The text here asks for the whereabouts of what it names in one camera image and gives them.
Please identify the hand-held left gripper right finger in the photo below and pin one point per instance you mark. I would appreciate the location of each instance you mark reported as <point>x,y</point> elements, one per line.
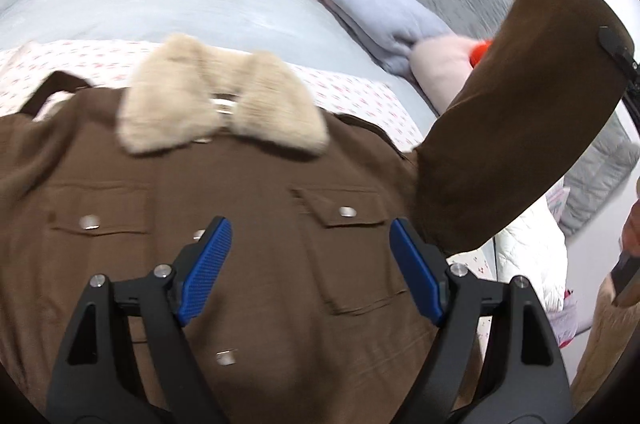
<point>417,274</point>

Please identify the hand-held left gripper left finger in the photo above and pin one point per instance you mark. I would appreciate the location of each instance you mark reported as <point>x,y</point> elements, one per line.
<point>207,271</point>

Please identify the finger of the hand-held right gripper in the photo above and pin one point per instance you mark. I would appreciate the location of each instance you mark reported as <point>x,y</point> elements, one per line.
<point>619,53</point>

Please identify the brown jacket with fur collar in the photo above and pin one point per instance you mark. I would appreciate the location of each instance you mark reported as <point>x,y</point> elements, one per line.
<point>280,214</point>

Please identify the person's right forearm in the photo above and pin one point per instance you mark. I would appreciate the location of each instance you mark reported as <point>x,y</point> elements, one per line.
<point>602,339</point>

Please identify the person's right hand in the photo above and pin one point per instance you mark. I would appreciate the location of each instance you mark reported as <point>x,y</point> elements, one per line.
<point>633,226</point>

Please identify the white quilted blanket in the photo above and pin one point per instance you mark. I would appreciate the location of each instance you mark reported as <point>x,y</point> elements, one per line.
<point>530,254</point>

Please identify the orange pumpkin plush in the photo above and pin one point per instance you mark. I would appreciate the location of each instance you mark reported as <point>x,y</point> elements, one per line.
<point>481,53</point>

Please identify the pink pillow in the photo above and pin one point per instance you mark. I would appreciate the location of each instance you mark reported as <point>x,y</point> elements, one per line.
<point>440,74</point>

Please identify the folded blue-grey blanket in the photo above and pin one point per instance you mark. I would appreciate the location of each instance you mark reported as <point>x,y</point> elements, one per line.
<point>375,9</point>

